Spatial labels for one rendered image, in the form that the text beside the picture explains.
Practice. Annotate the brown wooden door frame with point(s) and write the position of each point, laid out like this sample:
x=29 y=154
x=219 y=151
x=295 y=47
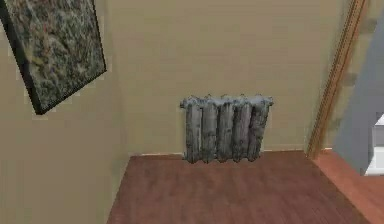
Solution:
x=335 y=80

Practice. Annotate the black framed speckled wall picture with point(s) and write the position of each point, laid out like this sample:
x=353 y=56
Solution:
x=56 y=46

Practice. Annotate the white cabinet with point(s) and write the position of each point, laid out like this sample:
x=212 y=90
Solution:
x=377 y=146

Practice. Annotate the grey ribbed radiator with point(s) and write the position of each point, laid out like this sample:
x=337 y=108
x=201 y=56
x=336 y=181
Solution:
x=225 y=130

